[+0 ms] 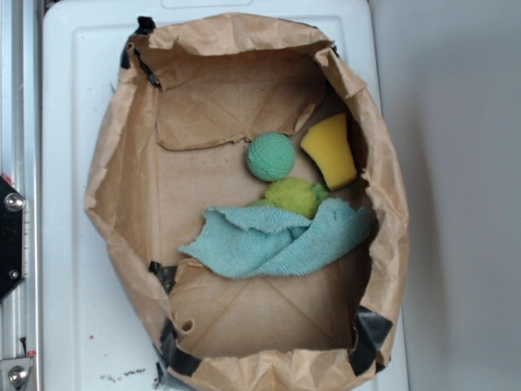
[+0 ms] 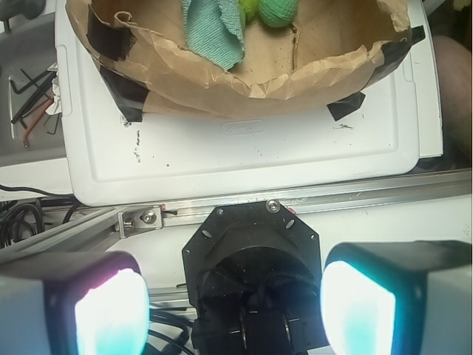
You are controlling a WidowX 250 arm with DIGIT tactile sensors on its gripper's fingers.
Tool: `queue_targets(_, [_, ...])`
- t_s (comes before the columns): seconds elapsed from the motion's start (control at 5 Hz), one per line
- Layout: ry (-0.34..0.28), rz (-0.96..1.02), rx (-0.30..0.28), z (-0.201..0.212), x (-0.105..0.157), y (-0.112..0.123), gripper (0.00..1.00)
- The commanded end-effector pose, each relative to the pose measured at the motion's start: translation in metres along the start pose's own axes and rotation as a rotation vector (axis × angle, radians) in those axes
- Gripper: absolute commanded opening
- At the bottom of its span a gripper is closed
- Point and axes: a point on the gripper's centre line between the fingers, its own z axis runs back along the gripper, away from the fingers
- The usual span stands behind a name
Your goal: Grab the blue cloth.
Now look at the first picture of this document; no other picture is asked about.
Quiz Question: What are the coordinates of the light blue terry cloth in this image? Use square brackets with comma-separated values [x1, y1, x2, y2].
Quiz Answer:
[178, 198, 371, 279]

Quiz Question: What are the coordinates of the lime green fuzzy toy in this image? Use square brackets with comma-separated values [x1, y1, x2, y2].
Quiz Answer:
[247, 177, 330, 219]

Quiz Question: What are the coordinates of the green dimpled foam ball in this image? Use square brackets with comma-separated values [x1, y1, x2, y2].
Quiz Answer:
[247, 133, 296, 182]

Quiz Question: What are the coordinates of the yellow foam sponge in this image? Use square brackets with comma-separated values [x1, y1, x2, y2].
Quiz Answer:
[300, 113, 357, 191]

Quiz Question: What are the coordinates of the brown paper bag tray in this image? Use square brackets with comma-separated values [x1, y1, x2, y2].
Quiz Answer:
[85, 13, 409, 390]

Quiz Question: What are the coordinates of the white plastic bin lid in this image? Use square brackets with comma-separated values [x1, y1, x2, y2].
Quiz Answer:
[40, 0, 410, 391]

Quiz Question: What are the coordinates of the black metal corner bracket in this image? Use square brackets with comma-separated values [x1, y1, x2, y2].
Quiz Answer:
[0, 174, 26, 302]

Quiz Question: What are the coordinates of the aluminium frame rail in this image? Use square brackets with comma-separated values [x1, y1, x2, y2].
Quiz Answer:
[1, 1, 44, 390]

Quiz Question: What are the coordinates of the silver metal corner bracket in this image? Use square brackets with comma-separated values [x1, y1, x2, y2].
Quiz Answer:
[1, 358, 33, 391]

